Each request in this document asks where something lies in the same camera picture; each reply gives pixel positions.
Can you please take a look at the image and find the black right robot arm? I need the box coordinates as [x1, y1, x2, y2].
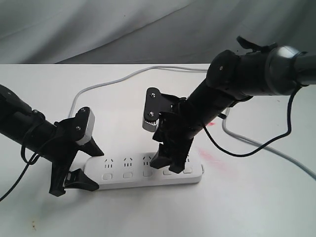
[143, 37, 316, 173]

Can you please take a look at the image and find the grey backdrop cloth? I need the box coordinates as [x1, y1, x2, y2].
[0, 0, 316, 64]

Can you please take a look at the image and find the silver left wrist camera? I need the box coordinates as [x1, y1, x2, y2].
[74, 107, 95, 146]

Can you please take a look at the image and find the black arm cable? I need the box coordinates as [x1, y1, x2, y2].
[202, 83, 302, 158]
[0, 123, 57, 200]

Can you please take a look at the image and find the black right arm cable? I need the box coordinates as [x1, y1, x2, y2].
[202, 83, 302, 158]

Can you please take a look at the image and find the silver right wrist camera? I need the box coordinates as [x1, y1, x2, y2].
[142, 87, 162, 132]

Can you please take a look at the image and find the white five-outlet power strip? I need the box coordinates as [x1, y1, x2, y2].
[84, 153, 204, 190]

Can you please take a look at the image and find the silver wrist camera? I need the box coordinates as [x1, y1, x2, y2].
[142, 87, 162, 132]
[74, 107, 95, 146]

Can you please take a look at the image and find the grey power cable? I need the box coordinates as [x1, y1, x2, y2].
[68, 65, 316, 181]

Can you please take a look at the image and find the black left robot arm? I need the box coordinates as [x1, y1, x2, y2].
[0, 85, 104, 197]

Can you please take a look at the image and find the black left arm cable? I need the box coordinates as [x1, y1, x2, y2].
[0, 123, 57, 200]

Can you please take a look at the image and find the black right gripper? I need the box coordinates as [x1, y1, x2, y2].
[150, 95, 193, 173]

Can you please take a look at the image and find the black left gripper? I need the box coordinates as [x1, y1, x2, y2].
[49, 118, 104, 197]

